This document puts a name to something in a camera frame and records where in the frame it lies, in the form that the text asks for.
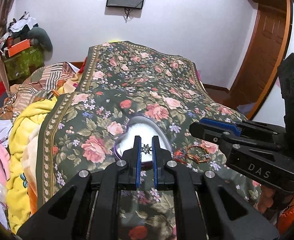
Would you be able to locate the red braided cord bracelet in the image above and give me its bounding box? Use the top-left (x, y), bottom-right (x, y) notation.
top-left (173, 144), bottom-right (212, 165)

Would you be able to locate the purple heart-shaped jewelry box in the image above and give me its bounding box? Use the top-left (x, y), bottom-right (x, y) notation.
top-left (113, 116), bottom-right (172, 167)

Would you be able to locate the brown wooden door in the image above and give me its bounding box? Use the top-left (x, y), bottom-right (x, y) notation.
top-left (228, 4), bottom-right (291, 119)

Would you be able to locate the yellow fleece blanket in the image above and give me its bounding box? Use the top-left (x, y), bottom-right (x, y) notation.
top-left (5, 72), bottom-right (83, 234)

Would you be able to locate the dark floral bed cover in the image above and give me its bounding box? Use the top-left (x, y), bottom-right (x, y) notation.
top-left (35, 40), bottom-right (263, 240)

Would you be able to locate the striped patchwork quilt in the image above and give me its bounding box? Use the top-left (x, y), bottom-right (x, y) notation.
top-left (0, 62), bottom-right (81, 122)

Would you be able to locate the green cloth covered cabinet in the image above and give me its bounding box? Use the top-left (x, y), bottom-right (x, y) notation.
top-left (4, 46), bottom-right (44, 81)

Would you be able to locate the orange shoe box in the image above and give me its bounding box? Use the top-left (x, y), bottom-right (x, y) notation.
top-left (8, 39), bottom-right (30, 57)

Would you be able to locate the pile of clothes on cabinet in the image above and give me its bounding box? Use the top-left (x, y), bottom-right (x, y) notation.
top-left (0, 11), bottom-right (38, 48)

